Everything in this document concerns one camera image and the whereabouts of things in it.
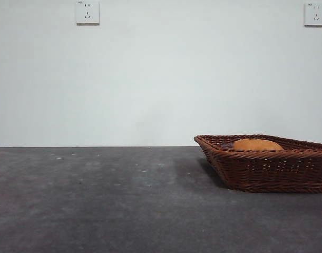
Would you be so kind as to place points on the purple eggplant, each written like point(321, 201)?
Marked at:
point(226, 146)

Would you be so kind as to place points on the brown potato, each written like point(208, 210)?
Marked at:
point(258, 145)

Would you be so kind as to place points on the brown wicker basket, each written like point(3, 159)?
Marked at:
point(268, 171)

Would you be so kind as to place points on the white wall socket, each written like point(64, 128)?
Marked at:
point(314, 15)
point(84, 15)

